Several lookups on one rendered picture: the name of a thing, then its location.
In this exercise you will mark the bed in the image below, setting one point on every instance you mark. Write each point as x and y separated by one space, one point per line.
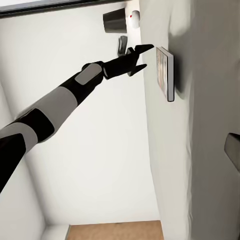
196 184

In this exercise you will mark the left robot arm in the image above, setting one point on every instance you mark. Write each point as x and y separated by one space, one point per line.
42 119

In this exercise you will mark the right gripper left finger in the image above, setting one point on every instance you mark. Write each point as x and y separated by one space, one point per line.
12 150

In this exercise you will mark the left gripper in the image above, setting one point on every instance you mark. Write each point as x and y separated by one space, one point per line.
128 64

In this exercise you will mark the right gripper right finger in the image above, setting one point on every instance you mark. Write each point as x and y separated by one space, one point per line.
232 149

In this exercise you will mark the hardback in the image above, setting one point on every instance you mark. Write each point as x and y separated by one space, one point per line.
165 64

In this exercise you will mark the table lamp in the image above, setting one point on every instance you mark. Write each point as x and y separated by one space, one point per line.
116 21

